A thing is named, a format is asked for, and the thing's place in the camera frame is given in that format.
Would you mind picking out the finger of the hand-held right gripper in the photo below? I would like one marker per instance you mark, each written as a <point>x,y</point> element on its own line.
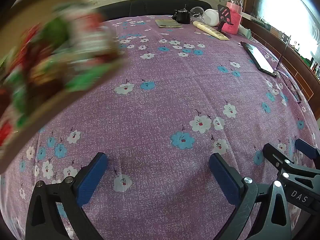
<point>306,148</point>
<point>275,155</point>

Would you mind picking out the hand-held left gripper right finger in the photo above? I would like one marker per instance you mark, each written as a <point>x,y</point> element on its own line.
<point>225,180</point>

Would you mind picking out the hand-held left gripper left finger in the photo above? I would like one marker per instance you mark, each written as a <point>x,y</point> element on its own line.
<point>91,177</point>

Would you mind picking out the pile of assorted snack packets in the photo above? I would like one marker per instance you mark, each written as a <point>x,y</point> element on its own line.
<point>50,62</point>

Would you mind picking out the wooden window ledge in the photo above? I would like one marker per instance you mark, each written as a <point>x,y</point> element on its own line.
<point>287,55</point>

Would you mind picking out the eyeglasses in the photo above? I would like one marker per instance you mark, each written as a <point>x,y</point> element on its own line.
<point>282,53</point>

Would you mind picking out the black smartphone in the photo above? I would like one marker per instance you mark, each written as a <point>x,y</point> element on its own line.
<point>257,57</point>

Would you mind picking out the purple floral tablecloth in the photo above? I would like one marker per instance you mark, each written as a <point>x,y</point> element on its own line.
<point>162,92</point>

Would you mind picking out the pale green cup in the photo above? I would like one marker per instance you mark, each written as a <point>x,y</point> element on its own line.
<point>246,33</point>

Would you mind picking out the cream-coloured tube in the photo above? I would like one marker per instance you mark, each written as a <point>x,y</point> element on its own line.
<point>210,30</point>

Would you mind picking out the pink bottle with knit sleeve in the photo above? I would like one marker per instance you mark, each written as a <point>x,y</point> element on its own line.
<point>235,17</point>

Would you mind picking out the window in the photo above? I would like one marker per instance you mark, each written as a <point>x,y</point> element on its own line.
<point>287,2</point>

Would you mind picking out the black phone stand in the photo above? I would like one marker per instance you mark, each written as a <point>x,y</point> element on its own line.
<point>225,15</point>

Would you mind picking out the white plastic jar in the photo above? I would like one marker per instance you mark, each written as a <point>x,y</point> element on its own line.
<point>211,17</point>

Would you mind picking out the clear glass cup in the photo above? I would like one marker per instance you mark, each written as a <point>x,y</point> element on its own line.
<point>197,12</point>

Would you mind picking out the green booklet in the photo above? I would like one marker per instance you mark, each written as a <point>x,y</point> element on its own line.
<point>168,24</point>

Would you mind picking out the black sofa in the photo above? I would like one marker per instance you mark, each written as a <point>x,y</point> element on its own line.
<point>150,7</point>

